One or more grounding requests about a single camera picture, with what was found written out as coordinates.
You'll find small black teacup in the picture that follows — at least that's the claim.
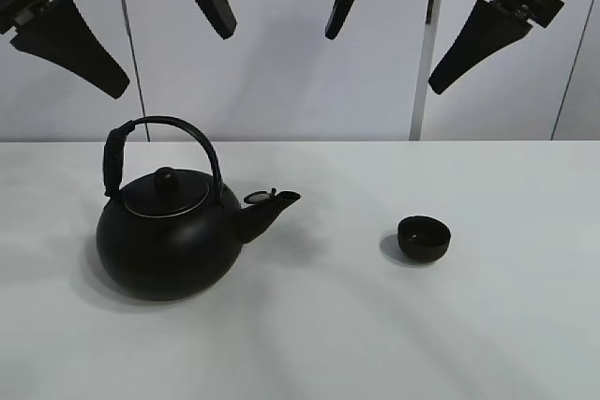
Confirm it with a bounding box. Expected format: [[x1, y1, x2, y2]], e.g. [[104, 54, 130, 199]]
[[397, 215, 452, 264]]

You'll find white vertical wall post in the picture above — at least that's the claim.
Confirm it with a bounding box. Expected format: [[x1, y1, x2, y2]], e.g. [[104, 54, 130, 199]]
[[409, 0, 442, 141]]

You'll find black cast iron teapot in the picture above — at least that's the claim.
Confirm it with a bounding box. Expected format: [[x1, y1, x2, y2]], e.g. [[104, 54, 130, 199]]
[[96, 115, 301, 302]]

